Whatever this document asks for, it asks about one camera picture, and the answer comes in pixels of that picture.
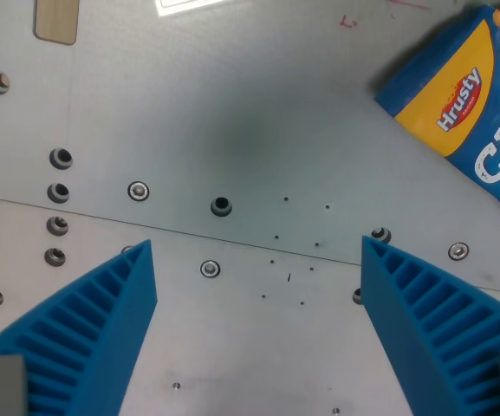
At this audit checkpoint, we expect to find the wooden rounded slot insert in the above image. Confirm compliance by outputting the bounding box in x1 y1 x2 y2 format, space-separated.
34 0 80 46

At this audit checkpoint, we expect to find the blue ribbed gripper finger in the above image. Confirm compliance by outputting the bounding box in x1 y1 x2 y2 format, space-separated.
0 238 159 416
360 235 500 416

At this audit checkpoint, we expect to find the blue yellow Hrusty snack bag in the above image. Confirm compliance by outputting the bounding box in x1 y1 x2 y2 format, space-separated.
373 3 500 230

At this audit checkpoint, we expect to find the silver hex screw with washer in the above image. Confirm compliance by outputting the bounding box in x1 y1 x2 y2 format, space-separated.
127 180 151 203
199 258 222 280
447 241 471 263

